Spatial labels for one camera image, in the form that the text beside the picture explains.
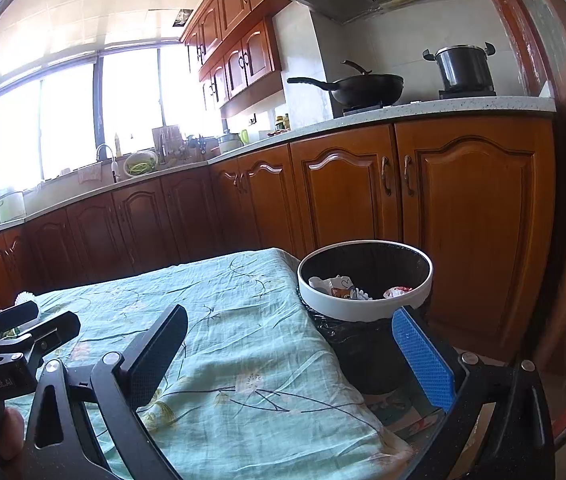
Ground kitchen window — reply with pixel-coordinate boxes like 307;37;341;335
0;42;224;191

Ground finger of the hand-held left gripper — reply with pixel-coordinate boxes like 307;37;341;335
0;310;81;362
0;301;40;341

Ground speckled kitchen countertop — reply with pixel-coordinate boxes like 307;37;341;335
0;95;558;246

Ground wooden wall cabinets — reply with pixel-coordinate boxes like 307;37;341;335
180;0;314;111

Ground white rimmed trash bin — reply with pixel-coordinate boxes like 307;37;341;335
297;241;434;396

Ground white bowl with greens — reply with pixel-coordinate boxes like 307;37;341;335
123;150;158;177

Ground white electric cooker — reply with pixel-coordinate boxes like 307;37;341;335
218;130;243;155

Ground black wok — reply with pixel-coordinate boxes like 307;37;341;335
287;60;405;107

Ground light green floral tablecloth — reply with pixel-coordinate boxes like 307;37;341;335
3;247;414;480

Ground dark cooking pot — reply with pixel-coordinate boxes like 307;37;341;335
423;42;496;93

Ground wooden base cabinets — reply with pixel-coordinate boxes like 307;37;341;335
0;115;558;361

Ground sink faucet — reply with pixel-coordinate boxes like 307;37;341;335
96;143;121;183

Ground white bucket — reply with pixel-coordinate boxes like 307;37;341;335
0;187;26;223

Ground gas stove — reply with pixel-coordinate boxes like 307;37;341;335
338;89;498;113

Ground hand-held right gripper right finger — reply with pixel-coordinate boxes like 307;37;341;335
392;306;556;480

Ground person's left hand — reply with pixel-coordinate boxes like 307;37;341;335
0;406;25;462

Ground white blue wrapper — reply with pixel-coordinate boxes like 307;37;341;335
308;275;376;302

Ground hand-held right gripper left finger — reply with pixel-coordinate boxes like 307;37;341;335
23;304;189;480

